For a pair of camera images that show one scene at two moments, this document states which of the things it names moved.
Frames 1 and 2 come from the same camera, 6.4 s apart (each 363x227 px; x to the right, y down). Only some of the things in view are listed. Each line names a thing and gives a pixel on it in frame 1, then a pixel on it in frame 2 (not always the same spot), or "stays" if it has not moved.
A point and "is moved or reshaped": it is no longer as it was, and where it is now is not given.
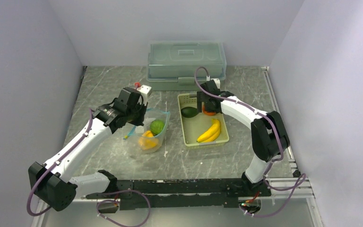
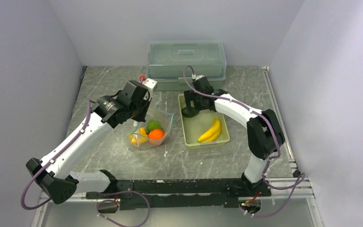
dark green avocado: [189, 111] stays
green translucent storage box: [171, 65] stays
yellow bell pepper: [147, 141] -> [142, 138]
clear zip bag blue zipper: [133, 139] is moved or reshaped
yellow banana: [211, 135] stays
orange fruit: [208, 113] -> [156, 134]
